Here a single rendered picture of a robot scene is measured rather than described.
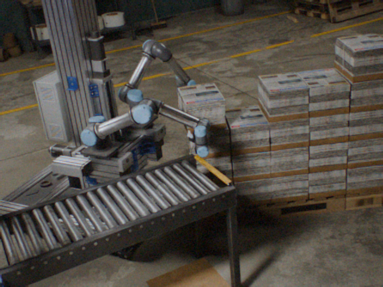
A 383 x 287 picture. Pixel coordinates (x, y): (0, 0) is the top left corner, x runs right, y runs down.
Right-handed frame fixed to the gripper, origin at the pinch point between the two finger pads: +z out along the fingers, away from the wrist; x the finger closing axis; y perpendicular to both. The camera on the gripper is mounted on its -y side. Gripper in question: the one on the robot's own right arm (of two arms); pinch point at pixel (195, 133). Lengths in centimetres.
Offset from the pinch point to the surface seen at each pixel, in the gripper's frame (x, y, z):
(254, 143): -42.6, -16.8, 5.8
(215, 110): -16.3, 12.9, 6.6
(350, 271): -87, -85, -65
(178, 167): 17.3, -5.7, -35.1
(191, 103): 0.6, 20.9, 6.2
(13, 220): 115, -5, -70
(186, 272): 20, -85, -41
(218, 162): -15.2, -29.5, 7.0
